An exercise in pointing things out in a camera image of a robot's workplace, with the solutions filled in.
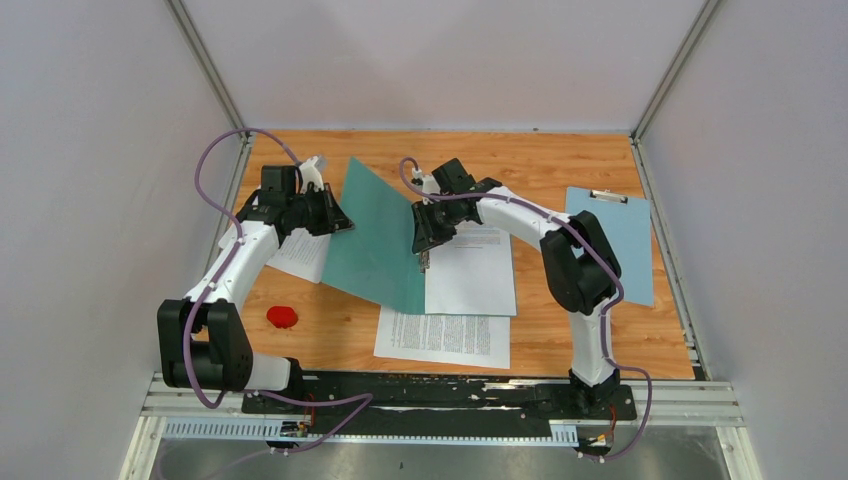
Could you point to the aluminium frame rail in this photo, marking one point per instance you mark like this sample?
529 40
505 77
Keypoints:
664 404

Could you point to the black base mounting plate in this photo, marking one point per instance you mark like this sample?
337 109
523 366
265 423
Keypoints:
441 405

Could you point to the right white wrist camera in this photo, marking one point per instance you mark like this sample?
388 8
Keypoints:
426 183

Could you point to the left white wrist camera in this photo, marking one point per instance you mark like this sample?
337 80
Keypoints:
311 174

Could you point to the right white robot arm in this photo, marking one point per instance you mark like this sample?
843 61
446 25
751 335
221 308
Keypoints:
581 270

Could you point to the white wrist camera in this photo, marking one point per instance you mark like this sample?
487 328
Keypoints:
426 183
311 174

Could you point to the printed paper sheet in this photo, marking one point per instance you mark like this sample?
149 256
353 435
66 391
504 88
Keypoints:
472 274
300 254
477 341

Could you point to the silver folder clip mechanism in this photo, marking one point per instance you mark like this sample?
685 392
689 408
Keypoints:
424 261

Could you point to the teal green folder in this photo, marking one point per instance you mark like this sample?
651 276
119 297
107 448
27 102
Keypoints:
374 260

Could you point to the blue clipboard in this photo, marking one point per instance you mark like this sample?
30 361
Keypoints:
626 221

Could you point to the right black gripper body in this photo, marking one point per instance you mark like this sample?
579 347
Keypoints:
438 220

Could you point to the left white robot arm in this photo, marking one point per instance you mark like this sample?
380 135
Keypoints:
202 339

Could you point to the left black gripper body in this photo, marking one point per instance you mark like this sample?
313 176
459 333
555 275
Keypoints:
311 212

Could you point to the red small object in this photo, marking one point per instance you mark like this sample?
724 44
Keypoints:
282 317

